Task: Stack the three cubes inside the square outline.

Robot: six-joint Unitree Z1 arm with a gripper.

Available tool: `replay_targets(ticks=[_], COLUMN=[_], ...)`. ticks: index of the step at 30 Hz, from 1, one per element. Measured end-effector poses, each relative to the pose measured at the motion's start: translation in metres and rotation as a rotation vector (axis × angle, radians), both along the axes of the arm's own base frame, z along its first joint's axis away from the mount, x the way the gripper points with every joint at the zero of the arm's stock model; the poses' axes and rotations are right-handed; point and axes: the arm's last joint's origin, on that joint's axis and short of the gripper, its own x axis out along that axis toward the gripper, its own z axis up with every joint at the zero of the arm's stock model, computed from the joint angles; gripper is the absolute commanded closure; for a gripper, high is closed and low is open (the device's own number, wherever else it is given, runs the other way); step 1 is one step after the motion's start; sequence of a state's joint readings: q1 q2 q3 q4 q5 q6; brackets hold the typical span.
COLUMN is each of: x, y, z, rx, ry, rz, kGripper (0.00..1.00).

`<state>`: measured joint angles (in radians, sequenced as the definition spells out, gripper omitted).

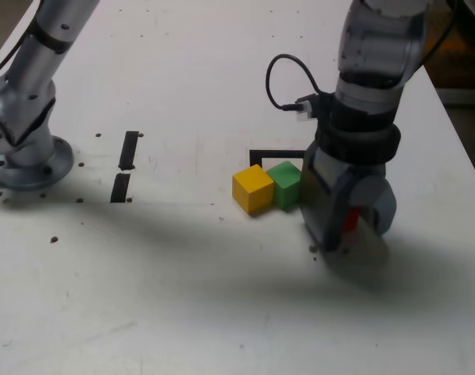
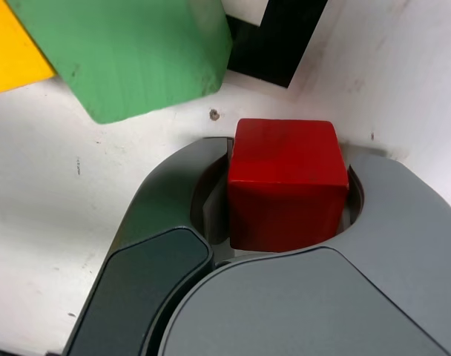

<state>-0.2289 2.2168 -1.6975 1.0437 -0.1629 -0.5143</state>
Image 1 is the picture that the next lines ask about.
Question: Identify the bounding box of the black tape square outline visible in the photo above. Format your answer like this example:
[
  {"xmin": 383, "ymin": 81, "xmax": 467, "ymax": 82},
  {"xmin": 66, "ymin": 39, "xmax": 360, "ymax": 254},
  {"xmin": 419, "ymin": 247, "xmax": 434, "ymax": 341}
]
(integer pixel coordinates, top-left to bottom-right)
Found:
[{"xmin": 248, "ymin": 149, "xmax": 307, "ymax": 169}]

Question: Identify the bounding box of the green cube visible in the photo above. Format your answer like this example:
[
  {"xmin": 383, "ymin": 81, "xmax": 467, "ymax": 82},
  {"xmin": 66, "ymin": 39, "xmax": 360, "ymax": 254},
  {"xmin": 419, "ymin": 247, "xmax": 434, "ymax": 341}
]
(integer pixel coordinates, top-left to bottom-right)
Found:
[{"xmin": 266, "ymin": 160, "xmax": 303, "ymax": 213}]

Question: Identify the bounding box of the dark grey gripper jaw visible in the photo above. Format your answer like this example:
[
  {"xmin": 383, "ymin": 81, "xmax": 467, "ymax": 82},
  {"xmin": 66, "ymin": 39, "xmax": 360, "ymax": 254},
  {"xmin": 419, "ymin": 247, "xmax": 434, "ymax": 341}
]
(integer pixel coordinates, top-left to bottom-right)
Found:
[{"xmin": 299, "ymin": 144, "xmax": 363, "ymax": 252}]

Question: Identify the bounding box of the grey furniture bar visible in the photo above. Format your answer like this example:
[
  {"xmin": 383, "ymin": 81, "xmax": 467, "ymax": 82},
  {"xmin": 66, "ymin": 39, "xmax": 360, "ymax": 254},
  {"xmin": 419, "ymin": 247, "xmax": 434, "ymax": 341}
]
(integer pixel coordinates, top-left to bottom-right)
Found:
[{"xmin": 435, "ymin": 87, "xmax": 475, "ymax": 106}]

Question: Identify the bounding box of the red cube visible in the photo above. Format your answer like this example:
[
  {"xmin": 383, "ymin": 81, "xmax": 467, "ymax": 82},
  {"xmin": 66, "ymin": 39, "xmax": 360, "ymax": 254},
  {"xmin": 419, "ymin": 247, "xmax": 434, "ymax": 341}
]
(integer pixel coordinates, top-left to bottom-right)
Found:
[{"xmin": 343, "ymin": 206, "xmax": 360, "ymax": 234}]

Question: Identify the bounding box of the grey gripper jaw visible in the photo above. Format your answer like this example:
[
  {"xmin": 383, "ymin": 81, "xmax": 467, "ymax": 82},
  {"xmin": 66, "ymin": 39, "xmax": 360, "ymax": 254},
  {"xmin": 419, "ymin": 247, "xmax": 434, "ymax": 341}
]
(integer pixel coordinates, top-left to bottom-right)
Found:
[{"xmin": 327, "ymin": 173, "xmax": 398, "ymax": 270}]

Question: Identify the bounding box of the white camera on black bracket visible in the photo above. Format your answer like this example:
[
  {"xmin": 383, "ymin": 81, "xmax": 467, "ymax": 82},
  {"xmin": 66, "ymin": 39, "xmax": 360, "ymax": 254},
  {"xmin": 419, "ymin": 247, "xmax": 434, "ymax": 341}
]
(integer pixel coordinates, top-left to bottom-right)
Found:
[{"xmin": 294, "ymin": 93, "xmax": 321, "ymax": 123}]

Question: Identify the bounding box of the yellow cube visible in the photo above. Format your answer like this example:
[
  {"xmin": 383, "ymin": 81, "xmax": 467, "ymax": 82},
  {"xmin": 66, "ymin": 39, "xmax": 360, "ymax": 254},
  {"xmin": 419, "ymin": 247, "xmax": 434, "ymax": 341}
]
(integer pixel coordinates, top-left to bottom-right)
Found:
[{"xmin": 232, "ymin": 164, "xmax": 276, "ymax": 215}]

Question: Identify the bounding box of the black tape strip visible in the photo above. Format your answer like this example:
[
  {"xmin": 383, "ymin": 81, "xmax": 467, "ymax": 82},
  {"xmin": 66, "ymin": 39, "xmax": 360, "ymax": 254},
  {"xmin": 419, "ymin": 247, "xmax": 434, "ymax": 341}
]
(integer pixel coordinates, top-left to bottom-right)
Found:
[{"xmin": 109, "ymin": 130, "xmax": 140, "ymax": 203}]

